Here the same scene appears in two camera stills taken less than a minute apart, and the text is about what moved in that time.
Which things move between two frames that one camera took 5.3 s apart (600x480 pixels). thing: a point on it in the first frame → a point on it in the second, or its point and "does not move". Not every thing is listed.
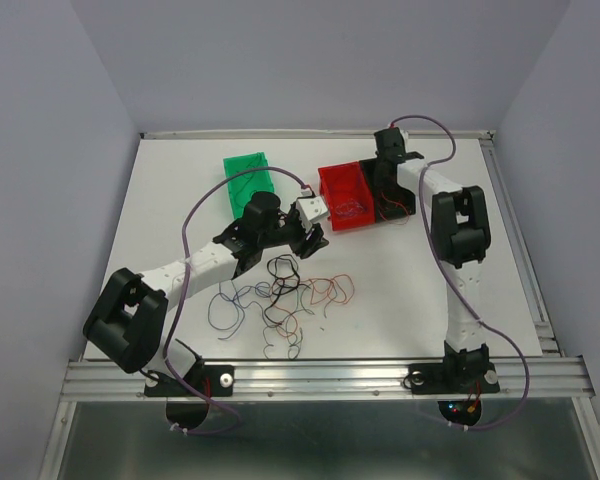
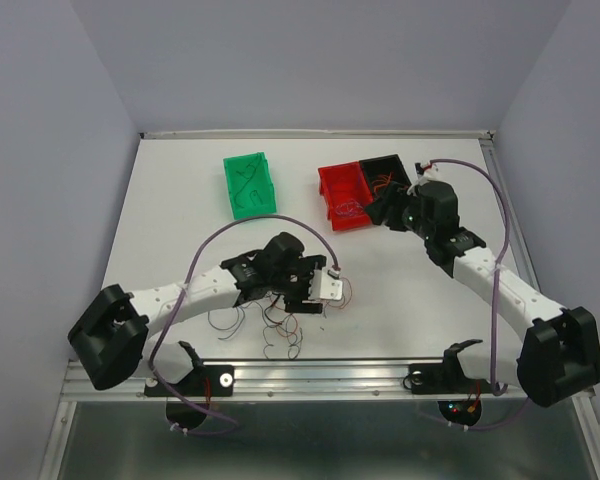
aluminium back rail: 309,135 does not move
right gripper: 379,179 → 377,210
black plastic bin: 391,201 does not move
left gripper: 314,242 → 307,265
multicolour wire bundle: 276,302 does not move
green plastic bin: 243,188 does not move
